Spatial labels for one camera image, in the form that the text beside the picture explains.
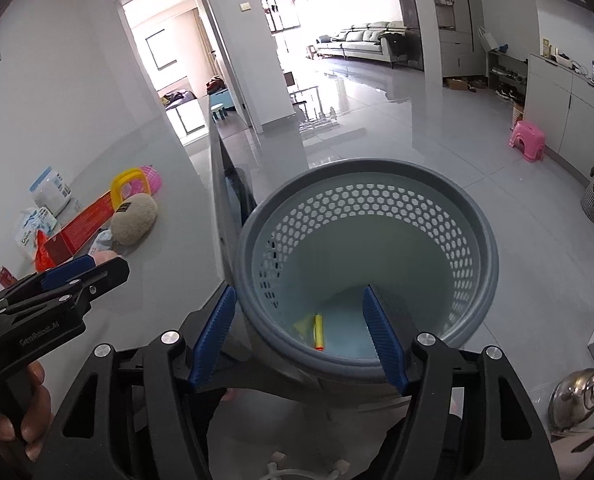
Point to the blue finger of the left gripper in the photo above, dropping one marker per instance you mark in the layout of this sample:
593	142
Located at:
65	273

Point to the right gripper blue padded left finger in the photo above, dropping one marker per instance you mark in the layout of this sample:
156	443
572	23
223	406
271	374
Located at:
211	325

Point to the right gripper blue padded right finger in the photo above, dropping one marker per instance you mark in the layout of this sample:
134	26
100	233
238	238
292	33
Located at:
385	341

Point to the red cardboard box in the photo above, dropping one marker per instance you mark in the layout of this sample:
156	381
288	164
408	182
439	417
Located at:
51	251

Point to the beige plush toy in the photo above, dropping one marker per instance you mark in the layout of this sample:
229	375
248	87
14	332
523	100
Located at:
133	219

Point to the yellow plastic ring handle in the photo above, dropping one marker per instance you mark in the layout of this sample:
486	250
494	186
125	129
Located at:
115	188

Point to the pink plastic shuttlecock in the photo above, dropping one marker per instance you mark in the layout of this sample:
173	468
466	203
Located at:
150	182

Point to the grey perforated trash basket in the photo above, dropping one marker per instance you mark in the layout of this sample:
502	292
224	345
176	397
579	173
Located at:
319	240

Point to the crumpled wet wipe pack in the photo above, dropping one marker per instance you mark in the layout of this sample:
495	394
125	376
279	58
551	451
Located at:
102	242

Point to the blue white tissue pack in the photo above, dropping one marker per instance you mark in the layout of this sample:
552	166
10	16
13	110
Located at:
32	221

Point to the yellow marker pen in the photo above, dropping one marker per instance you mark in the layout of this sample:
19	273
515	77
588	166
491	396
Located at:
318	332

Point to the white blue-lidded jar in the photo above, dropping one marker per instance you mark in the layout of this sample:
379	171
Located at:
51	191

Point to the steel kettle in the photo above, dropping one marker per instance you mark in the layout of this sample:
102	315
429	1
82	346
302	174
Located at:
572	401

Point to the small blue kids table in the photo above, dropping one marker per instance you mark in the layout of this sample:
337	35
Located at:
220	104

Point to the pink plastic stool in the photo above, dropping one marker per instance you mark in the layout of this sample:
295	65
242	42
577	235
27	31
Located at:
529	139

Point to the shoe rack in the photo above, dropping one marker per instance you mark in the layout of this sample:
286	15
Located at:
507	76

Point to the white sideboard cabinet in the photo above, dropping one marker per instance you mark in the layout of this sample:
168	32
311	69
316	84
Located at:
561	104

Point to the grey sofa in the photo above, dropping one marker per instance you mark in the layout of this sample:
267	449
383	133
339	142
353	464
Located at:
388	42

